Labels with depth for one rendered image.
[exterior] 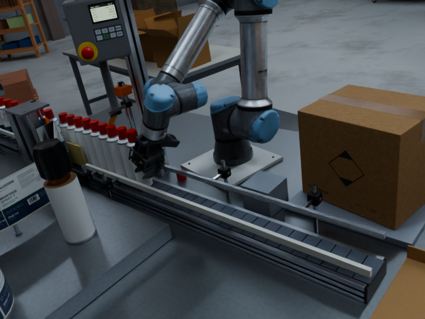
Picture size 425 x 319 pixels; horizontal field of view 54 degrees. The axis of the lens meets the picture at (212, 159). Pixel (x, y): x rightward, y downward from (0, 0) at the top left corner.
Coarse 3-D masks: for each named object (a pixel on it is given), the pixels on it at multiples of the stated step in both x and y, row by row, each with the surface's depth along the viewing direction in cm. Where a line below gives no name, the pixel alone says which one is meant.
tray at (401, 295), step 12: (408, 252) 98; (420, 252) 96; (408, 264) 97; (420, 264) 96; (396, 276) 94; (408, 276) 94; (420, 276) 93; (396, 288) 91; (408, 288) 91; (420, 288) 90; (384, 300) 89; (396, 300) 89; (408, 300) 88; (420, 300) 88; (384, 312) 86; (396, 312) 86; (408, 312) 86; (420, 312) 85
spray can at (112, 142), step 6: (108, 126) 137; (114, 126) 137; (108, 132) 137; (114, 132) 137; (108, 138) 138; (114, 138) 137; (108, 144) 138; (114, 144) 137; (114, 150) 138; (114, 156) 140; (120, 156) 140; (114, 162) 141; (120, 162) 141; (120, 168) 142; (120, 174) 143
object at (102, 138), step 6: (102, 126) 139; (102, 132) 140; (102, 138) 141; (102, 144) 142; (102, 150) 144; (108, 150) 142; (108, 156) 144; (108, 162) 145; (108, 168) 147; (114, 168) 146
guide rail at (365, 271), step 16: (112, 176) 144; (160, 192) 128; (192, 208) 120; (208, 208) 116; (240, 224) 108; (272, 240) 102; (288, 240) 99; (320, 256) 94; (336, 256) 91; (368, 272) 87
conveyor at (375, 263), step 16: (96, 176) 152; (144, 192) 136; (176, 192) 133; (176, 208) 125; (224, 208) 121; (224, 224) 114; (256, 224) 112; (272, 224) 111; (256, 240) 107; (304, 240) 103; (320, 240) 102; (304, 256) 98; (352, 256) 96; (368, 256) 95; (352, 272) 91
